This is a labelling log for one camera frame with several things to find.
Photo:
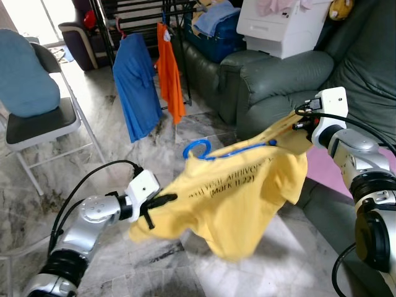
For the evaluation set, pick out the blue plastic hanger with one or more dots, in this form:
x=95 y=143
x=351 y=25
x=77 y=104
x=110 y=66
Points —
x=166 y=18
x=193 y=142

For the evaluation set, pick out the yellow t-shirt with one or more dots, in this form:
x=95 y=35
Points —
x=235 y=210

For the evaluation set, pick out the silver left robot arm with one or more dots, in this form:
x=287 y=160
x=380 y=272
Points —
x=93 y=213

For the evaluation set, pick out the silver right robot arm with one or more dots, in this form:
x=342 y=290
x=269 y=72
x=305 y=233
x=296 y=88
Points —
x=362 y=154

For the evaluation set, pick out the reddish clothes hanger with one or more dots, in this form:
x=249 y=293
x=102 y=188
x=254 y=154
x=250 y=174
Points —
x=122 y=26

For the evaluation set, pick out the pink foam mat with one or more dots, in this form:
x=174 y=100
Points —
x=322 y=173

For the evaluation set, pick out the grey-green leather sofa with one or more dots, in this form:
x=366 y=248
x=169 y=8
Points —
x=278 y=74

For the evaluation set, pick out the white plastic drawer unit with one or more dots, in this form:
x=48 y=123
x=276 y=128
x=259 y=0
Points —
x=284 y=34

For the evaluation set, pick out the blue t-shirt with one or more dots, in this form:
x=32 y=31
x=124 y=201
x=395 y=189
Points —
x=136 y=86

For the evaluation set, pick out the yellow plush toy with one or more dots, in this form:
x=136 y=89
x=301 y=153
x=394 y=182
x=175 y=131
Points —
x=340 y=9

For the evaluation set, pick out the pink cloth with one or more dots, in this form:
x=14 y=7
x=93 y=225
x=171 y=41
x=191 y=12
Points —
x=284 y=6

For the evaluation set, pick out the orange t-shirt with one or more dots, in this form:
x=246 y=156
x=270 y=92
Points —
x=170 y=74

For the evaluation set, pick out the light blue towel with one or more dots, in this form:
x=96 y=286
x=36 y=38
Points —
x=219 y=21

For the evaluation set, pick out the grey folding chair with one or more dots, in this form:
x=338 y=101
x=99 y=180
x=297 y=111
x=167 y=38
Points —
x=40 y=127

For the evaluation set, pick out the blue-grey oval cushion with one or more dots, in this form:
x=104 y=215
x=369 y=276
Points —
x=28 y=77

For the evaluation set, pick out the dark brown armchair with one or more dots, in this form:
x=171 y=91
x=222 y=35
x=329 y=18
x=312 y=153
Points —
x=74 y=43

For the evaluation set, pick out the red cap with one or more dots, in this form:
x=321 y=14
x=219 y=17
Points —
x=90 y=20

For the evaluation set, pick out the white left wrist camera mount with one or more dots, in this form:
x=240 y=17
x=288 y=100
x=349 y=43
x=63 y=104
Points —
x=143 y=189

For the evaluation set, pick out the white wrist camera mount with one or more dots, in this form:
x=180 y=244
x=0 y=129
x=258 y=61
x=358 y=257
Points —
x=143 y=189
x=334 y=105

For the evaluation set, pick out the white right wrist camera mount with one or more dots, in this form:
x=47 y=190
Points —
x=334 y=105

